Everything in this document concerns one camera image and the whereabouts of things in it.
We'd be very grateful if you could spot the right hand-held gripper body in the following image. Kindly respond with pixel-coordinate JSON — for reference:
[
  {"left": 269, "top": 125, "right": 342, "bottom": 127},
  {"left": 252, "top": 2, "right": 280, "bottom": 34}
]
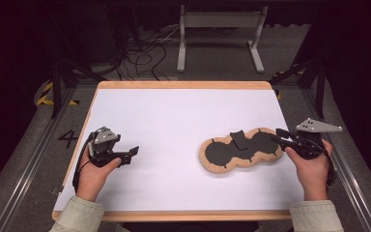
[{"left": 287, "top": 117, "right": 343, "bottom": 160}]

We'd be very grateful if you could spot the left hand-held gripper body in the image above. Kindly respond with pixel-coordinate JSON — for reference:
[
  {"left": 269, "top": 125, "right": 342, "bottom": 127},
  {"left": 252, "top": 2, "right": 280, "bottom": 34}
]
[{"left": 88, "top": 126, "right": 124, "bottom": 168}]

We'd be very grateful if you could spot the tan plush pad black lining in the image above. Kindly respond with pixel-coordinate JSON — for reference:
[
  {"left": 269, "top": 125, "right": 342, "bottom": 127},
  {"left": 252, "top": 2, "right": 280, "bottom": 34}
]
[{"left": 198, "top": 127, "right": 285, "bottom": 175}]

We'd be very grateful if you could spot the person's right hand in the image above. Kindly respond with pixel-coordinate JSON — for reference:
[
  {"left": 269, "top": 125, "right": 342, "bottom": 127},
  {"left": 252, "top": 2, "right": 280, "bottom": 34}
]
[{"left": 284, "top": 138, "right": 334, "bottom": 202}]

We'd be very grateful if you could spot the person's left hand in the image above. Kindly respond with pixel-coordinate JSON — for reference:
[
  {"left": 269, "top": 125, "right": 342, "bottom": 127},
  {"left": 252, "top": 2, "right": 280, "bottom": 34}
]
[{"left": 75, "top": 146, "right": 123, "bottom": 203}]

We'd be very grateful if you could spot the black metal stand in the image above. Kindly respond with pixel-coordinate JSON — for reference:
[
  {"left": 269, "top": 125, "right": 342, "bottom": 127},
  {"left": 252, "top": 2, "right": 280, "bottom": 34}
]
[
  {"left": 268, "top": 57, "right": 328, "bottom": 120},
  {"left": 43, "top": 6, "right": 108, "bottom": 120}
]

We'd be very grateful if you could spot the person's dark lap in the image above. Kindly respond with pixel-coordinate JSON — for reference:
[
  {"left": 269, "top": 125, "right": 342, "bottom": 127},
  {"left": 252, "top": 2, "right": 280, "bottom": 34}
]
[{"left": 121, "top": 221, "right": 260, "bottom": 232}]

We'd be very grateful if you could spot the white metal stand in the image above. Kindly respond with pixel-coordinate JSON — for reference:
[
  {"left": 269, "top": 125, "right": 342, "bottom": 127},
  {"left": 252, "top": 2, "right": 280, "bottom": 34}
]
[{"left": 176, "top": 4, "right": 270, "bottom": 74}]

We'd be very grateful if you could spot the right hand-held gripper black cable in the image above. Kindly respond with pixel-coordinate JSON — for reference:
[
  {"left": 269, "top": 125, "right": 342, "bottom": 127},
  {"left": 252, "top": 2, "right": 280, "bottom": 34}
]
[{"left": 315, "top": 141, "right": 338, "bottom": 188}]

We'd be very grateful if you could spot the hand-held gripper black cable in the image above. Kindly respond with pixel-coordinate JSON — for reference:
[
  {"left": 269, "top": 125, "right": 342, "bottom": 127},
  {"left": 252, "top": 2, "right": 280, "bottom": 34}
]
[
  {"left": 71, "top": 133, "right": 96, "bottom": 194},
  {"left": 315, "top": 141, "right": 338, "bottom": 188}
]

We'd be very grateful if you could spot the left hand-held gripper black cable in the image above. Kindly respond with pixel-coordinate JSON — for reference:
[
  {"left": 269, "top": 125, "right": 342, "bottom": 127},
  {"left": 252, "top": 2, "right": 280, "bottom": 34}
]
[{"left": 71, "top": 133, "right": 96, "bottom": 194}]

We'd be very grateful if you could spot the metal floor rail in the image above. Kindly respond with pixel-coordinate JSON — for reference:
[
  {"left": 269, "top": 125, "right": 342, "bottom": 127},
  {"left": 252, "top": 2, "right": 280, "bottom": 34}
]
[
  {"left": 0, "top": 86, "right": 77, "bottom": 232},
  {"left": 301, "top": 88, "right": 371, "bottom": 232}
]

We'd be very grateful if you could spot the bundle of black floor cables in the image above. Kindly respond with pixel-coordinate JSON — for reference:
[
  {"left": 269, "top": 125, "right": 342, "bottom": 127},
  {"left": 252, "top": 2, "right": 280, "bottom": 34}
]
[{"left": 114, "top": 24, "right": 182, "bottom": 82}]

